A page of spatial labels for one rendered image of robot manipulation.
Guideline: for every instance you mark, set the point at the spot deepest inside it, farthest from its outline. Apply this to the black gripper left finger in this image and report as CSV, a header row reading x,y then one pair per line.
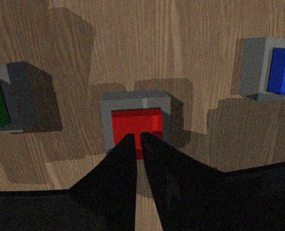
x,y
103,200

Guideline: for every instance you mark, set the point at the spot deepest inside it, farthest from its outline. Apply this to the green button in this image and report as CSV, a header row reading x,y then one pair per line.
x,y
17,106

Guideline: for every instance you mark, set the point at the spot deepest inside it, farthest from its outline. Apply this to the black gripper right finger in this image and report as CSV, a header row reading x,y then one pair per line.
x,y
191,196

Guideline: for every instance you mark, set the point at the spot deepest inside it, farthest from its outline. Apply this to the red button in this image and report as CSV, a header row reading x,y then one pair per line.
x,y
136,111

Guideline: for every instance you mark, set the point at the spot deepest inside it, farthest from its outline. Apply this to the blue button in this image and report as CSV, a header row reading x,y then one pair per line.
x,y
263,70

